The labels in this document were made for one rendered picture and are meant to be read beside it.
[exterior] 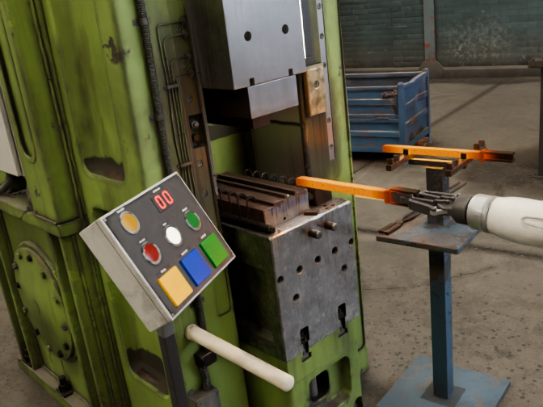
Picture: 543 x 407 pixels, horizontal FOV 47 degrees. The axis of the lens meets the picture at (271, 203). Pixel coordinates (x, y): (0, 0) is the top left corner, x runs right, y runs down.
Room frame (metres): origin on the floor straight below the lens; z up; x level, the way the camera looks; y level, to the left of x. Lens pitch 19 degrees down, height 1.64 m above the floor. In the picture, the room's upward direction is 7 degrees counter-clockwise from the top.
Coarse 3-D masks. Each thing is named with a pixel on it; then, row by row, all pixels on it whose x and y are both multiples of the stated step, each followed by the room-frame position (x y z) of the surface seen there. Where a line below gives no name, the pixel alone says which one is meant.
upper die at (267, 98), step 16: (288, 80) 1.92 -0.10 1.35; (208, 96) 1.96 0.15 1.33; (224, 96) 1.90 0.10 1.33; (240, 96) 1.84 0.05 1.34; (256, 96) 1.83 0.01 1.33; (272, 96) 1.87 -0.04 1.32; (288, 96) 1.92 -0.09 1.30; (208, 112) 1.97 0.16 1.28; (224, 112) 1.91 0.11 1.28; (240, 112) 1.85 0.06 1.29; (256, 112) 1.83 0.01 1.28; (272, 112) 1.87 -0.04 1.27
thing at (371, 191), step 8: (304, 176) 1.86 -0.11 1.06; (304, 184) 1.82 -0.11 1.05; (312, 184) 1.80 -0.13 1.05; (320, 184) 1.77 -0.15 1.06; (328, 184) 1.75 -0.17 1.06; (336, 184) 1.72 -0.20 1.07; (344, 184) 1.71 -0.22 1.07; (352, 184) 1.70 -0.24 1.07; (344, 192) 1.70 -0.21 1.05; (352, 192) 1.68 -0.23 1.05; (360, 192) 1.65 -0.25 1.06; (368, 192) 1.63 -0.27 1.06; (376, 192) 1.61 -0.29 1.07; (384, 192) 1.58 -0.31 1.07; (408, 192) 1.53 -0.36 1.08; (416, 192) 1.53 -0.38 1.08
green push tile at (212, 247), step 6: (210, 234) 1.51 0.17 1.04; (204, 240) 1.48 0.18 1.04; (210, 240) 1.49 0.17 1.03; (216, 240) 1.51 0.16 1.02; (204, 246) 1.46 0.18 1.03; (210, 246) 1.48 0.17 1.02; (216, 246) 1.49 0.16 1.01; (222, 246) 1.51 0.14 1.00; (204, 252) 1.45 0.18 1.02; (210, 252) 1.46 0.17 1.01; (216, 252) 1.48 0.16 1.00; (222, 252) 1.50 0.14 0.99; (210, 258) 1.45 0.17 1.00; (216, 258) 1.46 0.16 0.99; (222, 258) 1.48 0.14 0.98; (216, 264) 1.45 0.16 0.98
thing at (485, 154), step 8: (392, 152) 2.17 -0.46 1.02; (400, 152) 2.14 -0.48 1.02; (416, 152) 2.10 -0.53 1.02; (424, 152) 2.08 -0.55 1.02; (432, 152) 2.07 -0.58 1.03; (440, 152) 2.05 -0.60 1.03; (448, 152) 2.03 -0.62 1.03; (456, 152) 2.01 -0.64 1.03; (464, 152) 1.99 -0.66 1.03; (472, 152) 1.98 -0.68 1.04; (480, 152) 1.95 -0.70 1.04; (488, 152) 1.94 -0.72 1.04; (496, 152) 1.93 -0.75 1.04; (504, 152) 1.92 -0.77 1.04; (512, 152) 1.91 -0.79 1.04; (480, 160) 1.95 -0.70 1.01; (488, 160) 1.94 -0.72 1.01; (496, 160) 1.92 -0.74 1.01; (504, 160) 1.91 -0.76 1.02; (512, 160) 1.90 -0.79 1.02
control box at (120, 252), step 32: (160, 192) 1.49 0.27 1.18; (96, 224) 1.29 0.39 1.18; (160, 224) 1.41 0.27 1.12; (96, 256) 1.30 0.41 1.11; (128, 256) 1.27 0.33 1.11; (160, 256) 1.33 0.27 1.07; (128, 288) 1.27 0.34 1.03; (160, 288) 1.27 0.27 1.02; (192, 288) 1.34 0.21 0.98; (160, 320) 1.24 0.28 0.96
